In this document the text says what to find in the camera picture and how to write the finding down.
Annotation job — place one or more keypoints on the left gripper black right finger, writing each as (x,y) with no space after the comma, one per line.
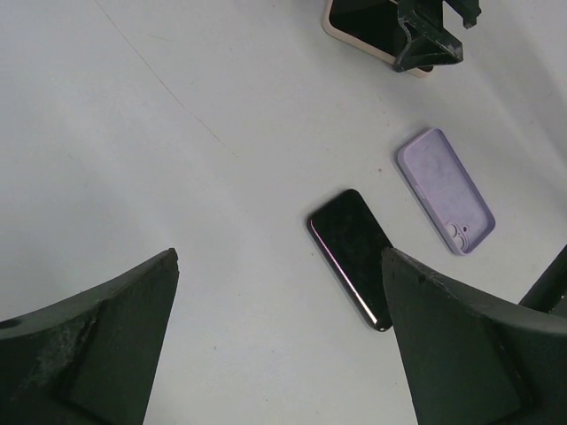
(471,357)

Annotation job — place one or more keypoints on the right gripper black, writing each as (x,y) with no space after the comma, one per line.
(465,9)

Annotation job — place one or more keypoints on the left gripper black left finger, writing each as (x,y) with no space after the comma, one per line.
(91,358)

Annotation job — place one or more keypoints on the lilac silicone phone case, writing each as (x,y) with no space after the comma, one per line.
(445,191)

